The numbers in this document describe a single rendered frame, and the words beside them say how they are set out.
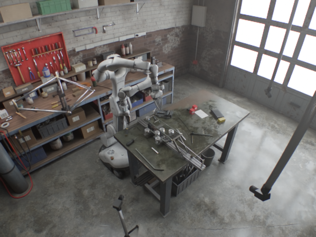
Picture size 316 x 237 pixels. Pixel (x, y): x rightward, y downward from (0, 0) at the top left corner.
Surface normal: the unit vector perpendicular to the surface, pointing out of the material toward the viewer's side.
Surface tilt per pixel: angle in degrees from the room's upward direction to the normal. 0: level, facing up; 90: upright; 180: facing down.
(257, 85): 90
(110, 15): 90
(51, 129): 90
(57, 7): 90
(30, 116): 0
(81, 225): 0
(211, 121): 0
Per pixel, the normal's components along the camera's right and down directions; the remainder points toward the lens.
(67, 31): 0.66, 0.45
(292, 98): -0.75, 0.40
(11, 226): 0.00, -0.79
